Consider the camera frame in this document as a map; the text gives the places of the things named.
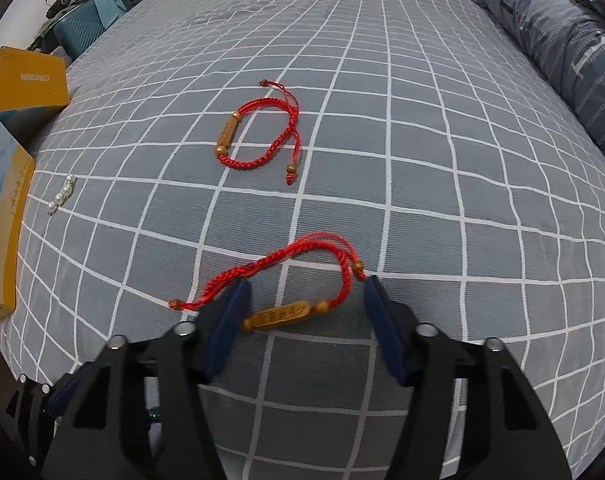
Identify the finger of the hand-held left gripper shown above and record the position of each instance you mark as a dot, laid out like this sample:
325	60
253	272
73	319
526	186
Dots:
62	392

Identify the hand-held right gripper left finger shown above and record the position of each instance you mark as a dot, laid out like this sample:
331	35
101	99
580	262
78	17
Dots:
227	330

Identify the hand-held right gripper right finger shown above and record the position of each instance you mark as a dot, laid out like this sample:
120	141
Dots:
387	330

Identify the blue sky print box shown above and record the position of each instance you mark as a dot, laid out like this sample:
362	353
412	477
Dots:
2	210

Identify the yellow cardboard box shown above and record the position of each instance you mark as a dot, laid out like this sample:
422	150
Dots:
27	80

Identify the folded blue printed quilt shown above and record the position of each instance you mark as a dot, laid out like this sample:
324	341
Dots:
547	35

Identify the teal ribbed case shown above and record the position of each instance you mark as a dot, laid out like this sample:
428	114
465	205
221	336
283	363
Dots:
82	25

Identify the black camera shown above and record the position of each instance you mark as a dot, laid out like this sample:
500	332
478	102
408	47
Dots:
65	2

